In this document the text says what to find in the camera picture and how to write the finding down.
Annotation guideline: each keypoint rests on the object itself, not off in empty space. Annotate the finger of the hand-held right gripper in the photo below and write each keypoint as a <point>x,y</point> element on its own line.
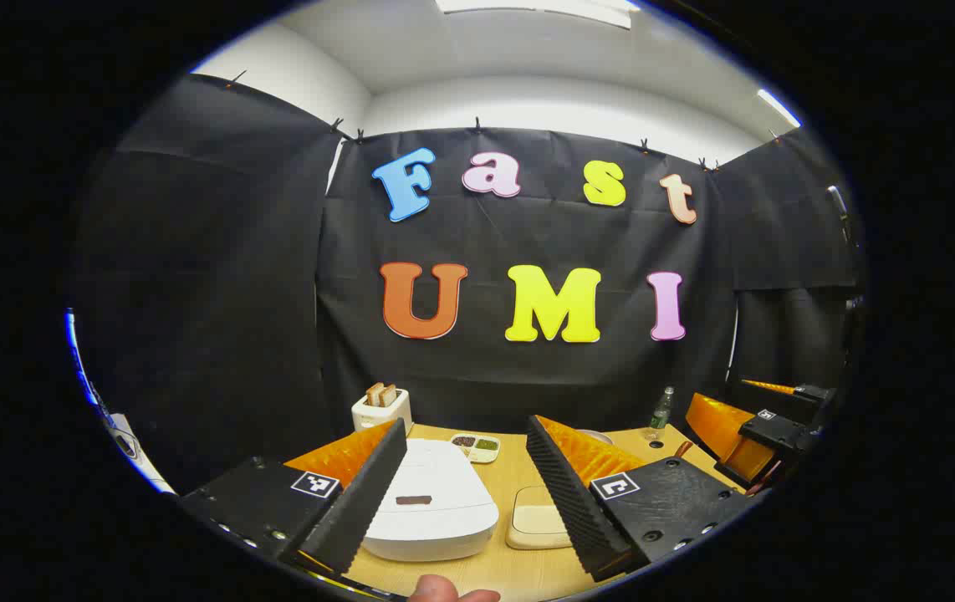
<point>778,431</point>
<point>812,393</point>

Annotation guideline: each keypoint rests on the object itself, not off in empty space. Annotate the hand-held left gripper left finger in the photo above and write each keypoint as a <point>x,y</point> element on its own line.
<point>365,502</point>

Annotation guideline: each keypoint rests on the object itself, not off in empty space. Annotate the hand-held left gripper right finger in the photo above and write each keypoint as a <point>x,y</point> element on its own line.
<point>565,502</point>

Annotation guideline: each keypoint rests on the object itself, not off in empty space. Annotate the white rice cooker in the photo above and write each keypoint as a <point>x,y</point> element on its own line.
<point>436,527</point>

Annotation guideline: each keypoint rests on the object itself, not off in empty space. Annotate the brown wooden spoon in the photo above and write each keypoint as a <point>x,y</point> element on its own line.
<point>683,449</point>

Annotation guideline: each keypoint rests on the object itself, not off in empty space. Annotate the white round plate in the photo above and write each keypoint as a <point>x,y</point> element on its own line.
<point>599,436</point>

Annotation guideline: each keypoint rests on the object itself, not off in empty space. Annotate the white divided condiment tray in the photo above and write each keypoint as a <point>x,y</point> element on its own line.
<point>477,457</point>

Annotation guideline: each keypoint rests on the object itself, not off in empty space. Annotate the toast bread slice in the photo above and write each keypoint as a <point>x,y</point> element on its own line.
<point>390,395</point>
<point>374,393</point>

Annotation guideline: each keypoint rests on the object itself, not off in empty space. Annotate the clear plastic water bottle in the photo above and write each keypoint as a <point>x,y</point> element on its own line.
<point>660,415</point>

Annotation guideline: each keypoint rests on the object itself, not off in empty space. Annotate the black backdrop cloth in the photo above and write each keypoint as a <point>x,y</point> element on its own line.
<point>277,293</point>

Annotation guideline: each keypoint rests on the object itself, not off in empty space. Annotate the white side table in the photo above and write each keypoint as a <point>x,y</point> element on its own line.
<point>130,447</point>

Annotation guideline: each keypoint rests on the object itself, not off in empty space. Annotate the small ceiling light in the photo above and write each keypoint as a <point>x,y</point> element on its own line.
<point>778,107</point>

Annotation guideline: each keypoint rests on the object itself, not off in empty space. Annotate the computer monitor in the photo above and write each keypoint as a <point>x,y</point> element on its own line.
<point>76,355</point>

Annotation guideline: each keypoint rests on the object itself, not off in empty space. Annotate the long ceiling light panel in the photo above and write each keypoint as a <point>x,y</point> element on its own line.
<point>536,8</point>

